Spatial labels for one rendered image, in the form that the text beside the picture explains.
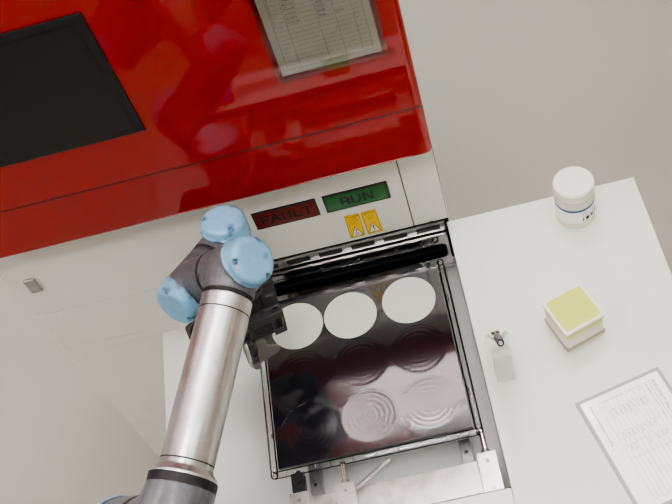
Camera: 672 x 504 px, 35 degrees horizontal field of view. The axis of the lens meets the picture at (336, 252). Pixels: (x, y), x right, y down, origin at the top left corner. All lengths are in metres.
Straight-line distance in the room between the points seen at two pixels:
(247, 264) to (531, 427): 0.55
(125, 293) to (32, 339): 1.36
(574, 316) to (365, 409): 0.40
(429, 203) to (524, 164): 1.38
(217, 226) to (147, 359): 0.66
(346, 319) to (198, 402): 0.59
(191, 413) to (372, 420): 0.51
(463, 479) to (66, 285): 0.81
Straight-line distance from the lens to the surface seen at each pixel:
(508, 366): 1.76
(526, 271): 1.91
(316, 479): 1.91
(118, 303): 2.10
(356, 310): 1.99
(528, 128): 3.38
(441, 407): 1.87
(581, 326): 1.77
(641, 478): 1.72
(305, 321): 2.00
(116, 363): 2.28
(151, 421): 2.51
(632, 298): 1.87
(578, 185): 1.89
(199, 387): 1.46
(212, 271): 1.53
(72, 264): 1.99
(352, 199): 1.89
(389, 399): 1.89
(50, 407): 3.25
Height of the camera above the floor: 2.56
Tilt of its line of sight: 53 degrees down
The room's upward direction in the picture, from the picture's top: 21 degrees counter-clockwise
